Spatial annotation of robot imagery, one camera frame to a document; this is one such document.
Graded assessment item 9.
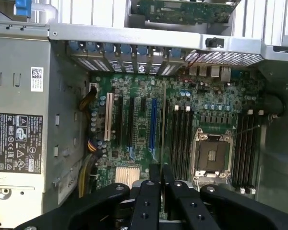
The black RAM slot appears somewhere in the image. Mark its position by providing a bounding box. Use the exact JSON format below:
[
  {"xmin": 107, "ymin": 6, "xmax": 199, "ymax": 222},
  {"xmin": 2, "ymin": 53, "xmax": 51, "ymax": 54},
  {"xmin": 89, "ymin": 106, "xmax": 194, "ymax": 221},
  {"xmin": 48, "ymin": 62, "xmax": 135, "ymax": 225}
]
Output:
[
  {"xmin": 237, "ymin": 109, "xmax": 252, "ymax": 194},
  {"xmin": 187, "ymin": 106, "xmax": 196, "ymax": 182},
  {"xmin": 249, "ymin": 110, "xmax": 264, "ymax": 195},
  {"xmin": 243, "ymin": 112, "xmax": 257, "ymax": 194},
  {"xmin": 181, "ymin": 105, "xmax": 191, "ymax": 181},
  {"xmin": 176, "ymin": 105, "xmax": 184, "ymax": 180},
  {"xmin": 170, "ymin": 105, "xmax": 179, "ymax": 179},
  {"xmin": 232, "ymin": 112, "xmax": 246, "ymax": 189}
]

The blue expansion slot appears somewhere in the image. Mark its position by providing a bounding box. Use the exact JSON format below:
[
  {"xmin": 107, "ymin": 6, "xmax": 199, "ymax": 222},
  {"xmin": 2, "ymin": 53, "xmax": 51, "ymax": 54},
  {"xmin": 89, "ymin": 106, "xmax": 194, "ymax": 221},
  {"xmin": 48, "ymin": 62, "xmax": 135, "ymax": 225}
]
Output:
[{"xmin": 150, "ymin": 98, "xmax": 158, "ymax": 150}]

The long black expansion slot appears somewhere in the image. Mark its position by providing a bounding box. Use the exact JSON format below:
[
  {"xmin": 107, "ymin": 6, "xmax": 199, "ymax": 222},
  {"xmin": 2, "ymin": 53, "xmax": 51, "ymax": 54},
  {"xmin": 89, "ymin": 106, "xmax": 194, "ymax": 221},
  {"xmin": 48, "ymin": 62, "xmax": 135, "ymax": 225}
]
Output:
[
  {"xmin": 128, "ymin": 96, "xmax": 136, "ymax": 147},
  {"xmin": 116, "ymin": 93, "xmax": 124, "ymax": 146}
]

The white expansion slot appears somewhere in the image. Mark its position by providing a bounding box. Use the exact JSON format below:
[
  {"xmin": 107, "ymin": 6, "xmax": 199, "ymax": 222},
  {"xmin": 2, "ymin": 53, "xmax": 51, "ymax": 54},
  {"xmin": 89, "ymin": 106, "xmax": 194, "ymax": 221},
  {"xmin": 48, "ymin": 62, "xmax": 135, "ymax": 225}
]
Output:
[{"xmin": 104, "ymin": 92, "xmax": 115, "ymax": 142}]

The silver finned chipset heatsink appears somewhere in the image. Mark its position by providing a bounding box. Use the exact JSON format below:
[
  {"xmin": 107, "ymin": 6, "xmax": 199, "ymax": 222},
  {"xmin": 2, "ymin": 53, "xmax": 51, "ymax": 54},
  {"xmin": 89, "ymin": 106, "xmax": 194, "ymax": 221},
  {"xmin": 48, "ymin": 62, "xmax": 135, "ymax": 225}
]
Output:
[{"xmin": 115, "ymin": 166, "xmax": 141, "ymax": 187}]

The green motherboard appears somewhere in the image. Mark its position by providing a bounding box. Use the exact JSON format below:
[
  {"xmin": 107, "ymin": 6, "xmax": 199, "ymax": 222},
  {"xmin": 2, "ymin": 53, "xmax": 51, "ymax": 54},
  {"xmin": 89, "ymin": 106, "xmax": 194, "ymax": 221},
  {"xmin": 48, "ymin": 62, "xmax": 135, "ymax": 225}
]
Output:
[{"xmin": 87, "ymin": 69, "xmax": 266, "ymax": 199}]

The silver CPU socket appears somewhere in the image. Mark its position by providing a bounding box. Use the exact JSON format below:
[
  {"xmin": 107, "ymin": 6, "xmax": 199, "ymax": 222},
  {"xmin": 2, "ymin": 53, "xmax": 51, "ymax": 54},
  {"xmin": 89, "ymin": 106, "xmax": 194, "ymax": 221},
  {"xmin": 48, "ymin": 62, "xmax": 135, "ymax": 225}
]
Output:
[{"xmin": 190, "ymin": 127, "xmax": 235, "ymax": 185}]

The grey metal PC case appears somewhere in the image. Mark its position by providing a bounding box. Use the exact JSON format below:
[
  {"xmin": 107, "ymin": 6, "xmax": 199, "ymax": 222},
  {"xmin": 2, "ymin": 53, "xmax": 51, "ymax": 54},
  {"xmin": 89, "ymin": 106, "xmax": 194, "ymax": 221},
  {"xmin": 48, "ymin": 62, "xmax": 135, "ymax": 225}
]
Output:
[{"xmin": 0, "ymin": 20, "xmax": 288, "ymax": 230}]

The black round fan housing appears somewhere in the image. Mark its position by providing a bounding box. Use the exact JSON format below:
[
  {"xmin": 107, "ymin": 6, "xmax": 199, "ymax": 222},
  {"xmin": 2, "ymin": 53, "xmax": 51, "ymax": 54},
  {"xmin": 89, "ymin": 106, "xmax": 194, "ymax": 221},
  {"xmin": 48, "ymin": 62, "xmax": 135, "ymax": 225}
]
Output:
[{"xmin": 260, "ymin": 92, "xmax": 285, "ymax": 118}]

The silver rear port block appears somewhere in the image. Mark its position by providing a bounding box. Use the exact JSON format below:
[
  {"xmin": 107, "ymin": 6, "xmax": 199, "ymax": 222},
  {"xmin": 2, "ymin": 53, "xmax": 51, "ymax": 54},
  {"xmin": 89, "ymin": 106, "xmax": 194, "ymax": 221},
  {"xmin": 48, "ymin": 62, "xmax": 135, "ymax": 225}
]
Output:
[{"xmin": 188, "ymin": 65, "xmax": 231, "ymax": 81}]

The grey power supply unit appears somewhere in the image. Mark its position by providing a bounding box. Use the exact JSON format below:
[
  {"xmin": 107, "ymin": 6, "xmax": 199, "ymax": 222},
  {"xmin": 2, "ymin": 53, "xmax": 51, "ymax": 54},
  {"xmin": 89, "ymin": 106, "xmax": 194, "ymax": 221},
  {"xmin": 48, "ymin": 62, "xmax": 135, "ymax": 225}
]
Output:
[{"xmin": 0, "ymin": 35, "xmax": 53, "ymax": 230}]

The black case clip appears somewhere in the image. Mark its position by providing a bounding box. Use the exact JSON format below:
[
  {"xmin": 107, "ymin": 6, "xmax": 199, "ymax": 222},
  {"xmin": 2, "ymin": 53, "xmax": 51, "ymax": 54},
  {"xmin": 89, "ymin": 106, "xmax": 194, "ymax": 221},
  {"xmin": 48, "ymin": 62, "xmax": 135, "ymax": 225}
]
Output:
[{"xmin": 205, "ymin": 36, "xmax": 225, "ymax": 48}]

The green graphics card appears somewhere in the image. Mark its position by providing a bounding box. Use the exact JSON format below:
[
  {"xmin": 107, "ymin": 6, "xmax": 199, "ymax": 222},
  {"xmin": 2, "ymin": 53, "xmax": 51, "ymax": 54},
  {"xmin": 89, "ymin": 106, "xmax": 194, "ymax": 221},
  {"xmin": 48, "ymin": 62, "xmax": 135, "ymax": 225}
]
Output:
[{"xmin": 136, "ymin": 0, "xmax": 237, "ymax": 24}]

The blue plastic latch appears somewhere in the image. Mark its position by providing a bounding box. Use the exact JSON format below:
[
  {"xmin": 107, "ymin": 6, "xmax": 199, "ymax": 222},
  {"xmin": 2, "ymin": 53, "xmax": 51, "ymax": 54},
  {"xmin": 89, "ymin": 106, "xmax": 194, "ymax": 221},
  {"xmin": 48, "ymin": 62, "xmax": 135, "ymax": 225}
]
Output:
[{"xmin": 14, "ymin": 0, "xmax": 32, "ymax": 18}]

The multicoloured wire bundle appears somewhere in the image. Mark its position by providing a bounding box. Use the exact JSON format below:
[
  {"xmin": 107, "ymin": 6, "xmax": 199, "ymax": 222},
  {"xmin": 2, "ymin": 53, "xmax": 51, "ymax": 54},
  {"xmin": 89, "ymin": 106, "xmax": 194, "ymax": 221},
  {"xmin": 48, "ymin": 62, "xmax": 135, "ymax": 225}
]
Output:
[{"xmin": 87, "ymin": 140, "xmax": 98, "ymax": 153}]

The yellow and black wire bundle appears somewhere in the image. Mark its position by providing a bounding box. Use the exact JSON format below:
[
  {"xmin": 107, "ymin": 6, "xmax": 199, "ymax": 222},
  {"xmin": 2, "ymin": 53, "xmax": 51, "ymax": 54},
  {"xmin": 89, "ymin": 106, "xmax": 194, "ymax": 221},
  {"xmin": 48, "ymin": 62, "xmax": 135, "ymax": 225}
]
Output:
[{"xmin": 78, "ymin": 86, "xmax": 97, "ymax": 112}]

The red wire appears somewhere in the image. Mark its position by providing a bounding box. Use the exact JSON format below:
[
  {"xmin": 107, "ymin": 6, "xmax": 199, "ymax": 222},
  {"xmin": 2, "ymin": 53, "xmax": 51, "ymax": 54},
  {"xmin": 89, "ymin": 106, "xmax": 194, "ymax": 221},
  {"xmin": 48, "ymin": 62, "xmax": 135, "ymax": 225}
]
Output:
[{"xmin": 179, "ymin": 53, "xmax": 204, "ymax": 83}]

